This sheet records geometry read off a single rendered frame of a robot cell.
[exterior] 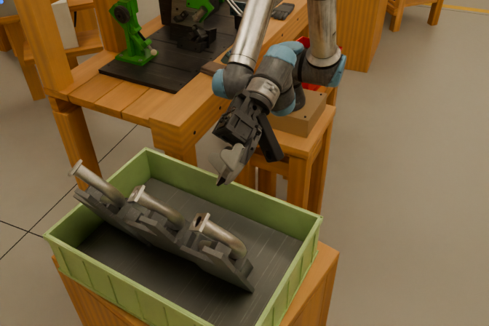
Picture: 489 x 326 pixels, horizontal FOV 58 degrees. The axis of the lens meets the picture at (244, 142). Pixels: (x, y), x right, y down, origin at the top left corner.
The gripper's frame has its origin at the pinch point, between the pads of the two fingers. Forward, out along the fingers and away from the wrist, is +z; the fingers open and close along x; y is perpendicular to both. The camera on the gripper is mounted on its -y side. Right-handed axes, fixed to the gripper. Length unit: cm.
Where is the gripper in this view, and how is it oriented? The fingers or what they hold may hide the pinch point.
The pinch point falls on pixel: (226, 181)
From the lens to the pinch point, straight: 95.2
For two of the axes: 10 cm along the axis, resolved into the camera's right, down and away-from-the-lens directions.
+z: -4.2, 8.2, -3.8
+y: -7.7, -5.5, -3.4
